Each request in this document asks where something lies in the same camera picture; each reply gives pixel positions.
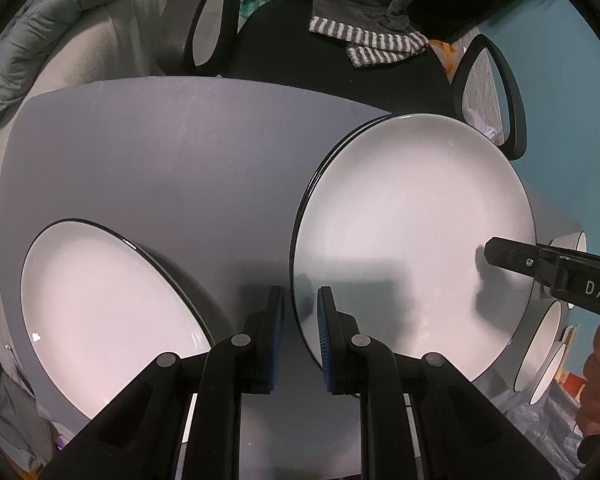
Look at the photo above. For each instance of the grey towel with striped edge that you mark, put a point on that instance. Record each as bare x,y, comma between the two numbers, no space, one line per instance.
360,5

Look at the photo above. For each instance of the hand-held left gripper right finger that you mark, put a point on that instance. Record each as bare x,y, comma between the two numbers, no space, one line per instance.
325,340

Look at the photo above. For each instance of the white plate with black rim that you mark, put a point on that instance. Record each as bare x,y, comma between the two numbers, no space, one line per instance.
405,240
110,320
330,154

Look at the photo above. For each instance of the large white bowl black rim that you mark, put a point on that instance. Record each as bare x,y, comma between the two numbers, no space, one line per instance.
542,345

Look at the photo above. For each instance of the red box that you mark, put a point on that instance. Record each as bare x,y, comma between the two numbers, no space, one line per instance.
575,384

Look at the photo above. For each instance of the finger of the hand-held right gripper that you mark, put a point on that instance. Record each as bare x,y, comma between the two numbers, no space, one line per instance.
515,257

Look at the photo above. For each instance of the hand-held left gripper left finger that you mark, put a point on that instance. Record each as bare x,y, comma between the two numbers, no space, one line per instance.
278,340

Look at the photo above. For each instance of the black office chair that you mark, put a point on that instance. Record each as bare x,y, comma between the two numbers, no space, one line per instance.
280,45

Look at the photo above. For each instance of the clear plastic bag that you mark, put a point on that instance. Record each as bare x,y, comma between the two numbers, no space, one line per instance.
545,430

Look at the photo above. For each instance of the grey crumpled clothes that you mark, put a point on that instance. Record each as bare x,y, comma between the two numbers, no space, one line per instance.
10,400

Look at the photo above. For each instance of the small white bowl black rim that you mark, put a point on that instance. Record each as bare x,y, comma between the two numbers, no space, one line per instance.
572,242
550,380

